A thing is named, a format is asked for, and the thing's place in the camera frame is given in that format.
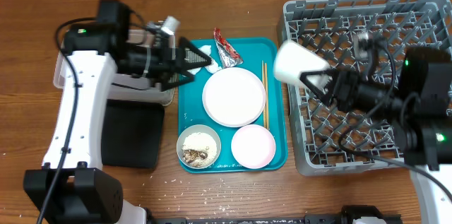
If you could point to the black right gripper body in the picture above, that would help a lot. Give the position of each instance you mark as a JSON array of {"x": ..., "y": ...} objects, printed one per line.
[{"x": 339, "y": 87}]

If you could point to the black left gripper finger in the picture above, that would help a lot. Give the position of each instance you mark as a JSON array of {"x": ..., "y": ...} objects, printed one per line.
[
  {"x": 192, "y": 57},
  {"x": 177, "y": 79}
]

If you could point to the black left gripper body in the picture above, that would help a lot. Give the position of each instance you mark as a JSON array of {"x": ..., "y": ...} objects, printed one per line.
[{"x": 163, "y": 65}]

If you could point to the white paper cup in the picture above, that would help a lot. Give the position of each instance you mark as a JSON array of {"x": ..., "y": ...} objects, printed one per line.
[{"x": 292, "y": 59}]

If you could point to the large pink plate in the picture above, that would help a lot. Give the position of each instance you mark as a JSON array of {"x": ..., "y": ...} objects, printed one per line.
[{"x": 233, "y": 97}]

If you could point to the wooden chopstick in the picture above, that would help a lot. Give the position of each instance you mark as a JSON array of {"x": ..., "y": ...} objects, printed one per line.
[
  {"x": 264, "y": 92},
  {"x": 265, "y": 82}
]

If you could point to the small pink bowl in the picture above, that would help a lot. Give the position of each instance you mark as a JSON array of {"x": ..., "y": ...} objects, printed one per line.
[{"x": 253, "y": 146}]

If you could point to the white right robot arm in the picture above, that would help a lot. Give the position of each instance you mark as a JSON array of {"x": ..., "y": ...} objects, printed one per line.
[{"x": 415, "y": 104}]

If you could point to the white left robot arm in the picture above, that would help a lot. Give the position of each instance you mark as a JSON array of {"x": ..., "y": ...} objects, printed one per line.
[{"x": 71, "y": 186}]

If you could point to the grey dishwasher rack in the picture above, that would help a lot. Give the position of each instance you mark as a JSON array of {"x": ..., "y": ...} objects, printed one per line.
[{"x": 326, "y": 27}]

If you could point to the crumpled white tissue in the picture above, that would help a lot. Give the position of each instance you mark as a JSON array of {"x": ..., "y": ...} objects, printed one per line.
[{"x": 213, "y": 68}]

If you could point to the red foil wrapper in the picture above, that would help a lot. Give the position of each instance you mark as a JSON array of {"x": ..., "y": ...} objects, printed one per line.
[{"x": 228, "y": 55}]

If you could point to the clear plastic container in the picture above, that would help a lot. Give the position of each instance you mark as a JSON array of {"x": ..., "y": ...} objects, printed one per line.
[{"x": 118, "y": 93}]

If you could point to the teal plastic tray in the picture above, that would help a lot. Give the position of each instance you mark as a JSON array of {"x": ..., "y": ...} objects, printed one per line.
[{"x": 191, "y": 111}]

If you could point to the grey bowl with rice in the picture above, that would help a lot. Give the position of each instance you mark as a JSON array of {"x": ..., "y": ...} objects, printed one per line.
[{"x": 198, "y": 147}]

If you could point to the black plastic tray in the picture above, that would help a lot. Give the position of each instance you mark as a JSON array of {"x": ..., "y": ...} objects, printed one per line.
[{"x": 132, "y": 133}]

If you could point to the black rail at bottom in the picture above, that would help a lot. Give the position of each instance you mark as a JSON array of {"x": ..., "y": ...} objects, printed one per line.
[{"x": 353, "y": 214}]

